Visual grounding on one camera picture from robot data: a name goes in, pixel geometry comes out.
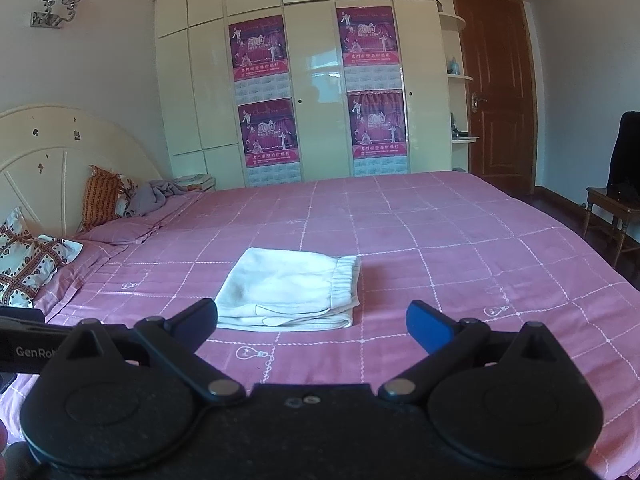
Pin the purple wall poster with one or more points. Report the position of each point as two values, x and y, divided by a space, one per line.
257 50
377 125
369 35
270 132

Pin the orange patterned pillow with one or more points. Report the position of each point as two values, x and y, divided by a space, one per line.
102 197

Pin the white red patterned pillow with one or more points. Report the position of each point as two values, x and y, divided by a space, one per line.
30 260

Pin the white pants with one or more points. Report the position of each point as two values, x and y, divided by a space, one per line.
285 280

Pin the blue bottle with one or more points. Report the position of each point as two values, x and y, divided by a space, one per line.
454 66

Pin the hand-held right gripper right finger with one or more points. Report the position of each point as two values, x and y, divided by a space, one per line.
425 325

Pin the dark jacket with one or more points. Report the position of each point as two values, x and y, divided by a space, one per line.
627 155

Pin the cream glossy wardrobe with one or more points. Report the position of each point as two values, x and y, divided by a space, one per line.
315 110

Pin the dark shelf item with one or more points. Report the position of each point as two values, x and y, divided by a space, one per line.
459 132

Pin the cream bed headboard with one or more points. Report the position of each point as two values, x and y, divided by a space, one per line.
45 160

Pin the brown wooden door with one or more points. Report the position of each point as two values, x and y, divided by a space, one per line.
500 85

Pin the wooden chair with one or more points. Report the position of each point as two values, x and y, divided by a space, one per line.
607 205

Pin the pink pillow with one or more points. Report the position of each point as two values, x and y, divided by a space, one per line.
135 227

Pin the lavender crumpled cloth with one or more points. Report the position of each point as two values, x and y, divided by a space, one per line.
152 195

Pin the stack of books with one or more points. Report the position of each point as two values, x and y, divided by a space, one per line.
195 182

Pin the cream corner shelf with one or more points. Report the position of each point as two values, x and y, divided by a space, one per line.
456 22

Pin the pink checked bed sheet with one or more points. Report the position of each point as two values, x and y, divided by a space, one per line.
450 240

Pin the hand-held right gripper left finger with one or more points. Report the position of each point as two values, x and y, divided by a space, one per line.
200 317

